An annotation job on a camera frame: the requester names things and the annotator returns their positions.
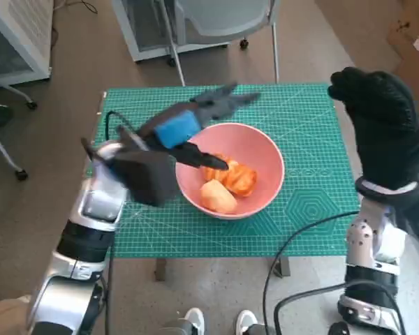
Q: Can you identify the pink bowl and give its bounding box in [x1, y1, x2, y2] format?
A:
[175, 122, 286, 221]

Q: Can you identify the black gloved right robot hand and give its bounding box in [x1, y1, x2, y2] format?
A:
[327, 66, 419, 191]

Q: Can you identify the brown cardboard box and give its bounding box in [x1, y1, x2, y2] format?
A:
[385, 0, 419, 121]

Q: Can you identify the grey chair with metal legs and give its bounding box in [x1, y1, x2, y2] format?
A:
[159, 0, 280, 87]

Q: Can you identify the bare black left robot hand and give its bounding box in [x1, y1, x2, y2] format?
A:
[135, 82, 262, 172]

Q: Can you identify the person's leg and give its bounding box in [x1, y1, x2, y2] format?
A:
[0, 296, 34, 335]

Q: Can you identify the round toy bread bun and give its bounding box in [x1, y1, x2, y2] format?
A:
[200, 179, 238, 214]

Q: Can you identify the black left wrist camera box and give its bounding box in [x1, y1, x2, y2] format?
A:
[108, 148, 178, 207]

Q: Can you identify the long black right arm cable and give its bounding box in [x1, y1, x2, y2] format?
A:
[263, 210, 360, 335]

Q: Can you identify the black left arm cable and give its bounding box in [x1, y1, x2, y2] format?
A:
[101, 110, 140, 335]

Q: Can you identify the green cutting mat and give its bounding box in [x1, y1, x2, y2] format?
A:
[89, 83, 362, 259]

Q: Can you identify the looped black right arm cable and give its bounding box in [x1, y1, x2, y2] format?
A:
[274, 282, 406, 335]

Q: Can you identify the grey table leg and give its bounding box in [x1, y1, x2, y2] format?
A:
[156, 258, 168, 282]
[277, 258, 291, 279]

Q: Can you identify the rectangular toy bread loaf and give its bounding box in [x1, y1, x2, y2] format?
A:
[204, 153, 258, 199]

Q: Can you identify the white perforated metal cabinet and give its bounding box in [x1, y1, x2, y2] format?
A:
[0, 0, 53, 84]

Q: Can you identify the white mesh cabinet on casters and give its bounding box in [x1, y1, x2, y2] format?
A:
[110, 0, 231, 64]

